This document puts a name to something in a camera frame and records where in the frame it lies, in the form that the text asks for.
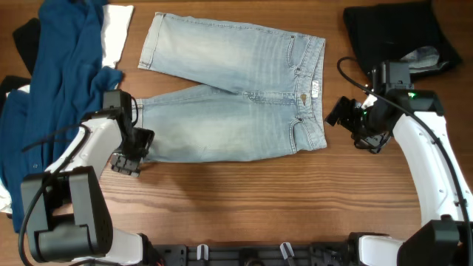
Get white cloth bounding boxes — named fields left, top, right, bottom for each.
left=101, top=4, right=135, bottom=69

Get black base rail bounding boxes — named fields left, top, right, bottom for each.
left=84, top=239, right=413, bottom=266

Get blue shirt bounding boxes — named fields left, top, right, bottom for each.
left=1, top=0, right=123, bottom=231

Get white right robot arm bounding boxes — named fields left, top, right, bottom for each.
left=325, top=89, right=472, bottom=265

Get light blue denim shorts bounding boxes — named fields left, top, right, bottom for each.
left=138, top=13, right=327, bottom=163

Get black folded garment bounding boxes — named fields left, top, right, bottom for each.
left=343, top=1, right=463, bottom=80

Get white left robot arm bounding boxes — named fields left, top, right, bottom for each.
left=18, top=113, right=165, bottom=265

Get black garment at left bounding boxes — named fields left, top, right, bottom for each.
left=1, top=18, right=41, bottom=109

